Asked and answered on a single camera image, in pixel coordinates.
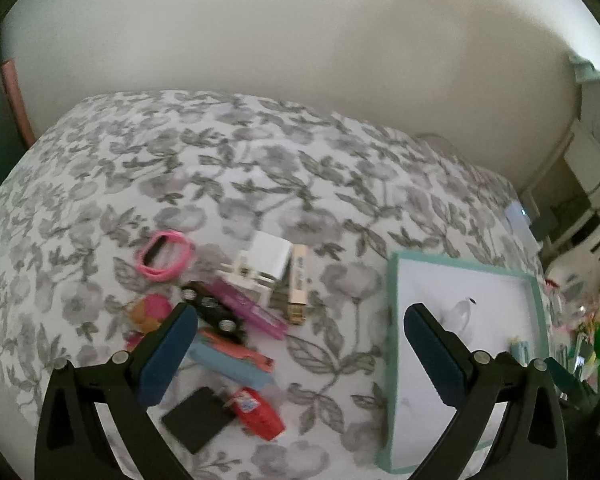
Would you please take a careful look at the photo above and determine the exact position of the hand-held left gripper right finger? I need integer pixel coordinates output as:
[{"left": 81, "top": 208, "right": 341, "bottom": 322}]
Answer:
[{"left": 402, "top": 302, "right": 568, "bottom": 480}]

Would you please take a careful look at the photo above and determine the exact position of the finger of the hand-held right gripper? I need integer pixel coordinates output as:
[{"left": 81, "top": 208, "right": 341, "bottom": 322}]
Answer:
[{"left": 546, "top": 357, "right": 597, "bottom": 412}]

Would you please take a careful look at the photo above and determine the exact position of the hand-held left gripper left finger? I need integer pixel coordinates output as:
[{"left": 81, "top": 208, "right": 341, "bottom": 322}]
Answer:
[{"left": 35, "top": 302, "right": 201, "bottom": 480}]

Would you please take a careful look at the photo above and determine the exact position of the pink and blue utility knife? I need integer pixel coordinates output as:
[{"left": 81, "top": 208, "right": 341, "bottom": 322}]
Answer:
[{"left": 187, "top": 329, "right": 276, "bottom": 391}]

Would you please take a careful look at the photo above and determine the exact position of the black charger block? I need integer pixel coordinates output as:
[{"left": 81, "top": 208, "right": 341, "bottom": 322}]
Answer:
[{"left": 160, "top": 385, "right": 236, "bottom": 455}]

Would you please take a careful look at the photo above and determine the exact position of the black toy car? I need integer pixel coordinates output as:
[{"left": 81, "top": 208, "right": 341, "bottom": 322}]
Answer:
[{"left": 181, "top": 282, "right": 248, "bottom": 343}]

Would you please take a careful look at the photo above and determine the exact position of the teal-rimmed white tray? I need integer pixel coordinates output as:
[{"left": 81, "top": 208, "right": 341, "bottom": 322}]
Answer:
[{"left": 377, "top": 251, "right": 551, "bottom": 476}]

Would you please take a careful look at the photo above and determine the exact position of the purple tube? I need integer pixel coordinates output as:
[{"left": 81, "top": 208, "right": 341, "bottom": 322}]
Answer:
[{"left": 207, "top": 277, "right": 288, "bottom": 341}]

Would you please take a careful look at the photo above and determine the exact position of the small red bottle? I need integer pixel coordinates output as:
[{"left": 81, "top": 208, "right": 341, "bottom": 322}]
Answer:
[{"left": 225, "top": 386, "right": 286, "bottom": 443}]

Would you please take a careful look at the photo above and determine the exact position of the white charger plug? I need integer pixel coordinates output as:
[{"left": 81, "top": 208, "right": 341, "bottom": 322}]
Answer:
[{"left": 217, "top": 232, "right": 293, "bottom": 306}]

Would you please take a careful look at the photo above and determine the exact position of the gold harmonica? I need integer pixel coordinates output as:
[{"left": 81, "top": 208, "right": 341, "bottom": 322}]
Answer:
[{"left": 280, "top": 244, "right": 311, "bottom": 326}]

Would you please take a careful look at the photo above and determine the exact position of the white plastic clip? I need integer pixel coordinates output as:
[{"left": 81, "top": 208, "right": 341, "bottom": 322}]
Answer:
[{"left": 440, "top": 297, "right": 478, "bottom": 333}]

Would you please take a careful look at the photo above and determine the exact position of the grey floral blanket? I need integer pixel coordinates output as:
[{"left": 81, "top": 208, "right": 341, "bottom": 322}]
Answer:
[{"left": 0, "top": 90, "right": 556, "bottom": 480}]

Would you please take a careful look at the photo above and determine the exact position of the white lattice furniture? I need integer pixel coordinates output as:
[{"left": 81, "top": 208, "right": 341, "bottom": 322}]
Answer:
[{"left": 525, "top": 55, "right": 600, "bottom": 281}]

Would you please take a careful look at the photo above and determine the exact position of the pink wooden frame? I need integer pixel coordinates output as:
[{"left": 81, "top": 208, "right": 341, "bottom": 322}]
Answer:
[{"left": 0, "top": 60, "right": 36, "bottom": 147}]

